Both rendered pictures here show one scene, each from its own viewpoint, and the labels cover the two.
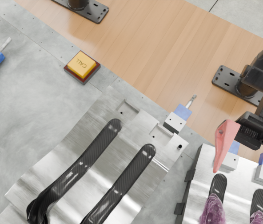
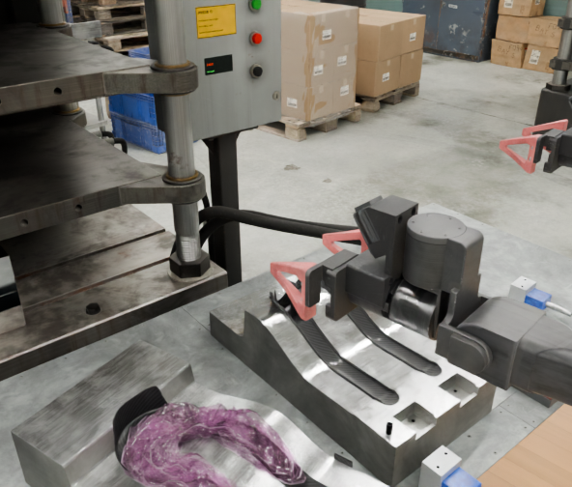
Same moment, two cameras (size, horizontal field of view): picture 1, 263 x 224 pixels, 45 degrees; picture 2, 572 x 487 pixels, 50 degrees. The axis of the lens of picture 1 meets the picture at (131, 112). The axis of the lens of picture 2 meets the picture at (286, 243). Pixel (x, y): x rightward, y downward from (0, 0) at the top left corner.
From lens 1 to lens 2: 0.85 m
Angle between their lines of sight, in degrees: 69
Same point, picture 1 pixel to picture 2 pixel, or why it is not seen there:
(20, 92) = not seen: hidden behind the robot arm
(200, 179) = (332, 470)
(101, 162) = (376, 352)
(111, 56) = not seen: outside the picture
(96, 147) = (398, 352)
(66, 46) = not seen: outside the picture
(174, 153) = (380, 425)
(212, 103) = not seen: outside the picture
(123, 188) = (337, 368)
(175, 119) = (445, 460)
